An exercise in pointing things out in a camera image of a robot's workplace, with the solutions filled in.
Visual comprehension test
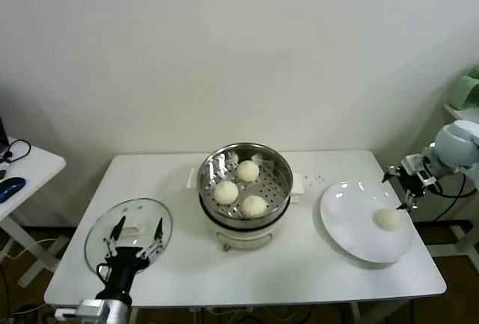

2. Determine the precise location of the white round plate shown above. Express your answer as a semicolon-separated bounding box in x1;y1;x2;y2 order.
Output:
320;181;415;264

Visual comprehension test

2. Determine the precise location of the white electric pot base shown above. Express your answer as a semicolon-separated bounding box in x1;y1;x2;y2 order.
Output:
201;198;291;253

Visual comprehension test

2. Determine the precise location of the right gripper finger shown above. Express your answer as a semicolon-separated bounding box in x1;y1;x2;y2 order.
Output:
396;191;418;212
381;165;405;183

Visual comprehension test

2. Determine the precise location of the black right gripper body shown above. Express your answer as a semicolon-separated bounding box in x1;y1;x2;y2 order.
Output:
400;166;427;198

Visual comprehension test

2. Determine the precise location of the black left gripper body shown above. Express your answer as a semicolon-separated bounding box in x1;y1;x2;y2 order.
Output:
95;248;150;302

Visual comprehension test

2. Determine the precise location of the white floor cable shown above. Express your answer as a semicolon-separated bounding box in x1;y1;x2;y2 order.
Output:
0;237;57;265

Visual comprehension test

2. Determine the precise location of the blue computer mouse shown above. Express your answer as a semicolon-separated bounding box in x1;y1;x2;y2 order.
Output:
0;177;27;202

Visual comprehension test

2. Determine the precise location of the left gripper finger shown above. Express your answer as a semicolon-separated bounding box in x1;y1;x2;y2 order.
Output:
137;217;165;260
103;216;126;260

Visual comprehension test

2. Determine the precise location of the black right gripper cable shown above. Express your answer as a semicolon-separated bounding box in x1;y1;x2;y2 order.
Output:
426;172;469;200

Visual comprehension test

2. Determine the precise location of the round glass pot lid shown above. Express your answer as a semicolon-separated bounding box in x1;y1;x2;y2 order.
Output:
84;198;175;275

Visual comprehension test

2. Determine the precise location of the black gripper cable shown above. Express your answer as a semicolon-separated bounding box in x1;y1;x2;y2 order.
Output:
426;172;469;200
96;263;113;284

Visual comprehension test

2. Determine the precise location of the white steamed baozi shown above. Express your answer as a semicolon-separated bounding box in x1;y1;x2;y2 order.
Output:
373;207;402;232
213;180;240;205
237;159;260;183
239;195;269;218

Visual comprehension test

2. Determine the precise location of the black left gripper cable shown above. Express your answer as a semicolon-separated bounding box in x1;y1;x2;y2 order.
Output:
96;263;113;284

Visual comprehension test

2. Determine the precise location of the white folding side table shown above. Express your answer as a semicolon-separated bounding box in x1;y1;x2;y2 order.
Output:
0;136;67;288

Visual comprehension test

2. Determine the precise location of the stainless steel steamer basket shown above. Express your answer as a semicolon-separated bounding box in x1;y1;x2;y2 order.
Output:
186;143;305;230

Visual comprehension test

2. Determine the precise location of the pale green appliance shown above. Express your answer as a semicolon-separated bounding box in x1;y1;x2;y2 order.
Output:
448;64;479;111

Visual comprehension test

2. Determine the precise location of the black cable on side table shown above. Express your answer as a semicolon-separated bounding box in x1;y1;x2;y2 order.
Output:
3;138;33;170

